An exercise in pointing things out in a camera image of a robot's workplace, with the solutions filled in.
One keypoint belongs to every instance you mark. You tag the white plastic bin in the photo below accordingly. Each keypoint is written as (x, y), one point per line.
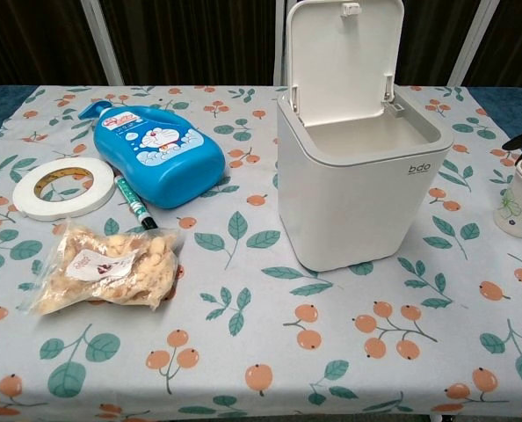
(353, 211)

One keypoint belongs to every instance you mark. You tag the floral fruit print tablecloth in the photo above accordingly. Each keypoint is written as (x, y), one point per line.
(261, 316)

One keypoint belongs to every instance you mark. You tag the blue cartoon pump bottle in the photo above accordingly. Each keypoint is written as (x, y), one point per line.
(168, 171)

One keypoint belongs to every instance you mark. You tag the green marker pen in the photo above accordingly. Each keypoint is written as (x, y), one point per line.
(129, 198)

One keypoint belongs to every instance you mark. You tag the clear bag of snacks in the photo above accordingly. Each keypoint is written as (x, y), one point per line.
(125, 274)

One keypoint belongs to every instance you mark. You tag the white tape roll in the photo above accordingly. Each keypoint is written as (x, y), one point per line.
(23, 193)

